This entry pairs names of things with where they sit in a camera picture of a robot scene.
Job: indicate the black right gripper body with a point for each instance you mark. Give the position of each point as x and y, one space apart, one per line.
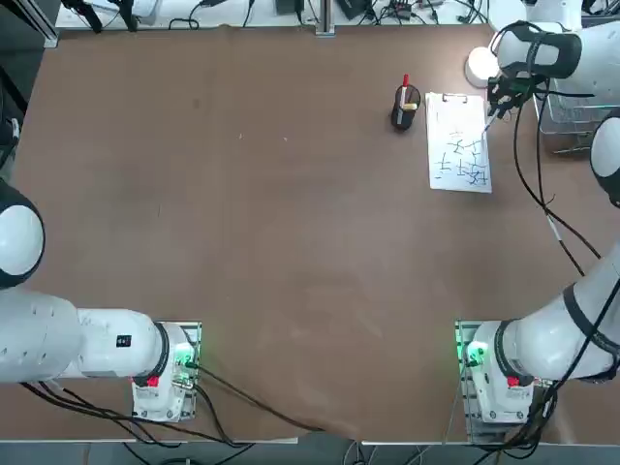
516 88

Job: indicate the white pen with blue end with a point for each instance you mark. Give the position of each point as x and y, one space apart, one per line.
490 124

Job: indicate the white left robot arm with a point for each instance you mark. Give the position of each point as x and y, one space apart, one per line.
39 339

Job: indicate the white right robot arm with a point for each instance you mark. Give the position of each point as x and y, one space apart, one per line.
542 339

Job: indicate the white A4 paper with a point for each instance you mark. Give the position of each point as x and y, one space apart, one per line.
445 140

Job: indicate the black mesh pen holder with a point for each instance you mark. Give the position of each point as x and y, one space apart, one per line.
404 125

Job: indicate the white clipboard with metal clip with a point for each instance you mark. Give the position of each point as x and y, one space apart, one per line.
477 98

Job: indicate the white round desk lamp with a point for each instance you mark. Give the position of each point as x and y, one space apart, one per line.
477 65

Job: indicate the yellow marker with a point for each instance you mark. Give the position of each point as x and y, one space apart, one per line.
412 105

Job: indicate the white marker with red cap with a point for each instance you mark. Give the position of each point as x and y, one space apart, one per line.
406 80

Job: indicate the dark grey power adapter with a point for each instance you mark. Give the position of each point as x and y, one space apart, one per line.
351 7

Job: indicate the black power brick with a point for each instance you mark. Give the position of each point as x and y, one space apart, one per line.
289 6

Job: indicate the black stand leg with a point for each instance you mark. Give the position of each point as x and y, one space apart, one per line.
88 14
127 14

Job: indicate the black equipment beside table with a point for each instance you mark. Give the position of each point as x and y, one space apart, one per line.
7 131

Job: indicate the aluminium profile post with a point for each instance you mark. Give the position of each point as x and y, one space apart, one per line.
324 19

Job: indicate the aluminium frame profile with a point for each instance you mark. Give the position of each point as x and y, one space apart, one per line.
43 29

